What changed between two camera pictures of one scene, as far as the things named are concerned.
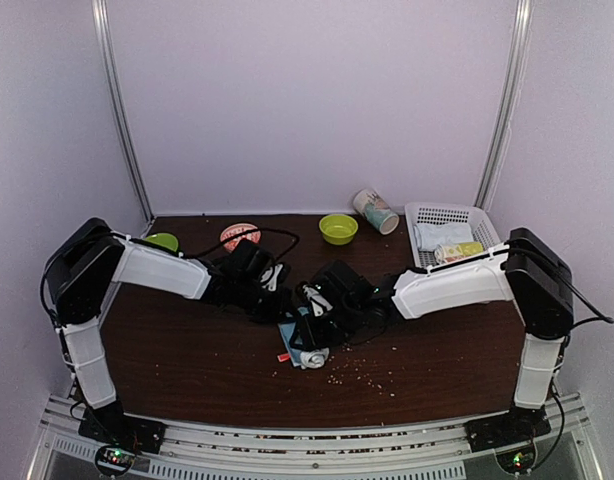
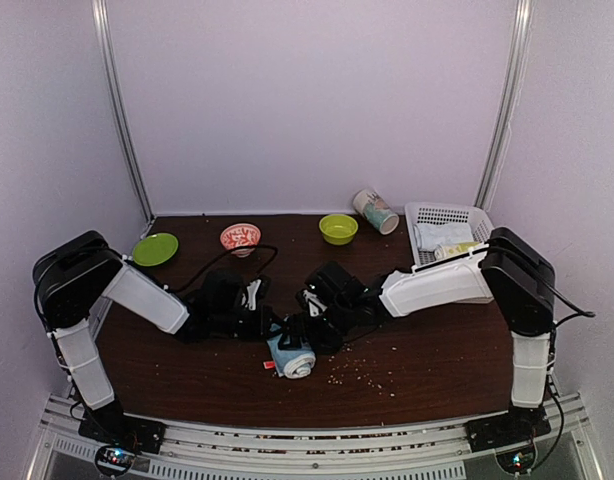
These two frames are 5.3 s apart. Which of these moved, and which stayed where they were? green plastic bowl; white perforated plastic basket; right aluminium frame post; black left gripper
Moved: black left gripper
Stayed: white perforated plastic basket; right aluminium frame post; green plastic bowl
